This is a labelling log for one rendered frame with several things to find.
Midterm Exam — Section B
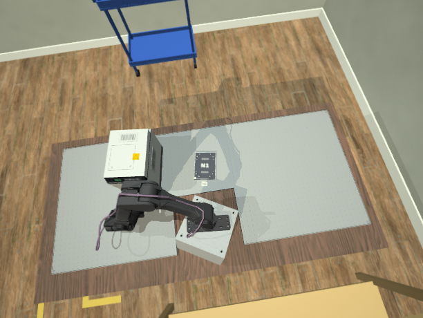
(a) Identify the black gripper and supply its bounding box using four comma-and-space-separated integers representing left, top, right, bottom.
132, 210, 144, 219

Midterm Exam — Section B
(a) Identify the grey heat sealer housing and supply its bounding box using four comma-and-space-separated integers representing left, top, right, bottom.
104, 129, 163, 189

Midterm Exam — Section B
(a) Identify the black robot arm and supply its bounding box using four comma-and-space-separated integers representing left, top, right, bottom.
104, 180, 231, 233

